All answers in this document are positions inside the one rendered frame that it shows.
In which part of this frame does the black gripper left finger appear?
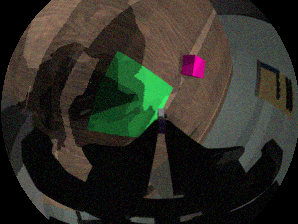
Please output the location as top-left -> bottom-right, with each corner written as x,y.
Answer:
82,119 -> 158,196

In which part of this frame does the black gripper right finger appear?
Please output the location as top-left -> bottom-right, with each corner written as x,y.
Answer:
165,120 -> 245,196

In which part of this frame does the dark grey panel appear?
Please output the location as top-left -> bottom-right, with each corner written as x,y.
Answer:
149,159 -> 202,221

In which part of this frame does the small magenta block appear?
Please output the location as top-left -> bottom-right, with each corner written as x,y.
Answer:
181,55 -> 205,79

